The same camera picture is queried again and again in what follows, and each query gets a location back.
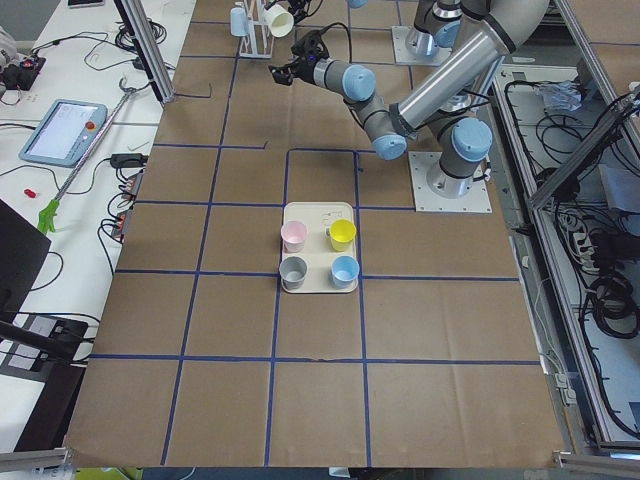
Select pale green white cup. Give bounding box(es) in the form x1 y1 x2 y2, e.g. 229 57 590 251
263 2 294 38

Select grey cup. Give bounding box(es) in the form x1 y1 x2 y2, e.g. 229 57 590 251
279 256 308 291

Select cream plastic tray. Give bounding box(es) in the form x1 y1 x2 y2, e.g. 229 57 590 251
282 202 358 294

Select smartphone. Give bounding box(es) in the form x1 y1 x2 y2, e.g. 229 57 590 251
66 0 105 8

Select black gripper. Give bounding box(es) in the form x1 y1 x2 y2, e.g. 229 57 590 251
288 0 311 18
268 53 320 86

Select teach pendant tablet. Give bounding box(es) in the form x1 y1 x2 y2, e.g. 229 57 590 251
18 99 108 168

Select green reacher grabber tool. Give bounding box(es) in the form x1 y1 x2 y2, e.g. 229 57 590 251
37 77 151 235

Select white wire cup rack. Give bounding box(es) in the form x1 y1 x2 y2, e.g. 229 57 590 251
235 0 275 60

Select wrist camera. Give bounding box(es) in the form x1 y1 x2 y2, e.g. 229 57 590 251
291 29 330 59

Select aluminium frame post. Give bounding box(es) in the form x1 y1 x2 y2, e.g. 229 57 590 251
114 0 175 104

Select black power adapter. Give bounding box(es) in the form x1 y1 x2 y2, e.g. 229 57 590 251
109 153 148 169

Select pink cup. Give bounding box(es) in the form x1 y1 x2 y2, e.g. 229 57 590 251
280 220 308 253

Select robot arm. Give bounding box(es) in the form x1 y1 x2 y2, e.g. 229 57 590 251
269 1 549 199
291 1 463 65

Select yellow cup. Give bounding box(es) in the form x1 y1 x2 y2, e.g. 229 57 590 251
329 219 357 252

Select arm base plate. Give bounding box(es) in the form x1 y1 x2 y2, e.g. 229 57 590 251
408 151 492 214
392 26 451 67

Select light blue cup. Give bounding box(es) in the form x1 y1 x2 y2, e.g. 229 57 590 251
331 255 360 289
230 6 249 38

